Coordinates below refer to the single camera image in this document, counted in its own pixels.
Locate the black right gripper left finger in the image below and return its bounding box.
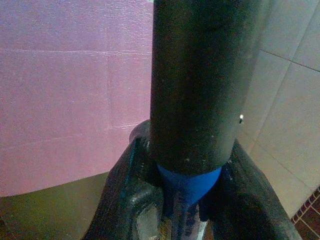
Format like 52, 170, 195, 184
83, 119, 166, 240

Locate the dark red patterned rug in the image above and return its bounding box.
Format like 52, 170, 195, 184
291, 184, 320, 240

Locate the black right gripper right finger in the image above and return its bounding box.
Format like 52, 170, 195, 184
199, 138, 303, 240

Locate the black and blue broom handle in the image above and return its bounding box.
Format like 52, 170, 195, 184
149, 0, 273, 222

